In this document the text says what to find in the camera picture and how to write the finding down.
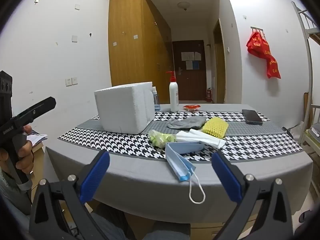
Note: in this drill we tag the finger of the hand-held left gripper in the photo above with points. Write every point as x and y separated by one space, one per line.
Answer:
37 107

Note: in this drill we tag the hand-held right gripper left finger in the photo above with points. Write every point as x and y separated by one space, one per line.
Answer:
96 177

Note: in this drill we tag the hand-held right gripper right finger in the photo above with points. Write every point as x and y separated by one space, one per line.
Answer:
227 177

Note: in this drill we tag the white towel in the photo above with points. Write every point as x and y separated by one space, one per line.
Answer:
212 140

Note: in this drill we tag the yellow foam net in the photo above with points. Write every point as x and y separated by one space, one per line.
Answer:
215 127

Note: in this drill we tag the grey sock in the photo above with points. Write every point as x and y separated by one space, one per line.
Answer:
186 122

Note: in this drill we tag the white foam box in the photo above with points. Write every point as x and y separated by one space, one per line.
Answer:
122 110

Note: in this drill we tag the green air cushion wrap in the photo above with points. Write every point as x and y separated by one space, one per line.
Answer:
161 138

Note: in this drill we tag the person's left forearm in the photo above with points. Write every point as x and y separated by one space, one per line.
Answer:
12 195

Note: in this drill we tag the person's left hand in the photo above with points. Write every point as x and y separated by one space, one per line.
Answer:
25 155

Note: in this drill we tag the white paper sheets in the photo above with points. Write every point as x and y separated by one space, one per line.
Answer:
37 139

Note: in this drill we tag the grey houndstooth tablecloth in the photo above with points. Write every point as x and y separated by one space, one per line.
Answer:
130 175

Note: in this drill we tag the black smartphone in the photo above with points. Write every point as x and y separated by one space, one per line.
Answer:
252 117

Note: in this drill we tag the red snack packet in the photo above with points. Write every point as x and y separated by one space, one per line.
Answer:
191 107

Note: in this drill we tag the red fire extinguisher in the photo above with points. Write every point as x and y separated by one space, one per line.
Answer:
208 95

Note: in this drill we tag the blue spray bottle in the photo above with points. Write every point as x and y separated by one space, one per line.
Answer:
156 102

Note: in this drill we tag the white pump bottle red top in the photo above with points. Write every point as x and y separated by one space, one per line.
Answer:
174 97

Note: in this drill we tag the dark brown door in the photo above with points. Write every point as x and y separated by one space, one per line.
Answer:
192 85

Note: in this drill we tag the wooden pole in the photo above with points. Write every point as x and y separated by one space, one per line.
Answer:
306 110

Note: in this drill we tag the wooden wardrobe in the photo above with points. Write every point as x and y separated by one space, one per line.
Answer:
130 55

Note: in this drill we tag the light wooden door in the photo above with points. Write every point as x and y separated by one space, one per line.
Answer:
220 67

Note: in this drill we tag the blue paper on door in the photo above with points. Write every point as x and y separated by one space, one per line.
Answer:
196 65

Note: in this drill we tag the white paper on door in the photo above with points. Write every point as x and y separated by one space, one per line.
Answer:
187 56

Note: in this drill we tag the red plastic bag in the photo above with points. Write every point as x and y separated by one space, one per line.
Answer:
260 47

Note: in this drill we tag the white metal bunk bed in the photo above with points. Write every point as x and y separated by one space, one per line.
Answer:
308 55

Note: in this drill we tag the round ceiling lamp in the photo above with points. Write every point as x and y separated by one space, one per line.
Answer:
184 5

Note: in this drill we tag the white wall outlet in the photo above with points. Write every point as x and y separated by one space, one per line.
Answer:
74 81
68 82

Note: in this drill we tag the white wall switch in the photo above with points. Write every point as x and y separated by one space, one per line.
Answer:
74 38

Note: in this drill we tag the metal wall hook rack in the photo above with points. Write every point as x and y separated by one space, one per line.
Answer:
257 28

